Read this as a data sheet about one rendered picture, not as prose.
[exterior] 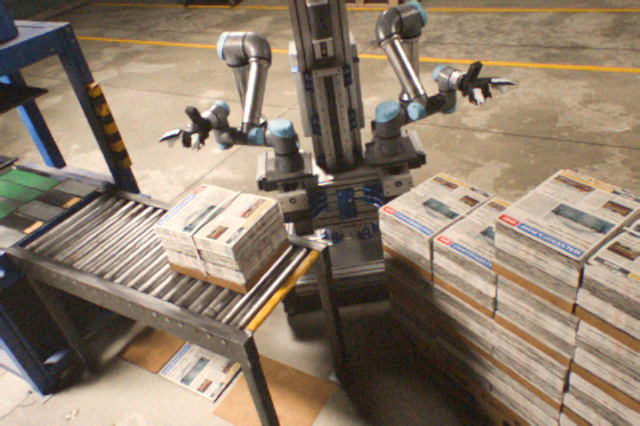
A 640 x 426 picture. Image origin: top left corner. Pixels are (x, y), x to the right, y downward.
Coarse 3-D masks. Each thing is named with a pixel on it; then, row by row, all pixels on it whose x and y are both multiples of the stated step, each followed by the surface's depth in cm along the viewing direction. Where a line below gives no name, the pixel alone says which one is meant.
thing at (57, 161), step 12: (24, 84) 290; (24, 108) 293; (36, 108) 298; (24, 120) 299; (36, 120) 300; (36, 132) 301; (48, 132) 307; (36, 144) 308; (48, 144) 308; (48, 156) 310; (60, 156) 316; (60, 168) 318
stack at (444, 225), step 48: (432, 192) 222; (480, 192) 217; (384, 240) 226; (432, 240) 200; (480, 240) 193; (432, 288) 214; (480, 288) 189; (432, 336) 232; (480, 336) 202; (576, 336) 162; (480, 384) 217; (576, 384) 172; (624, 384) 155
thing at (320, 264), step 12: (96, 192) 270; (108, 192) 266; (120, 192) 264; (144, 204) 252; (156, 204) 250; (168, 204) 249; (300, 240) 213; (312, 240) 212; (324, 252) 207; (312, 264) 213; (324, 264) 209
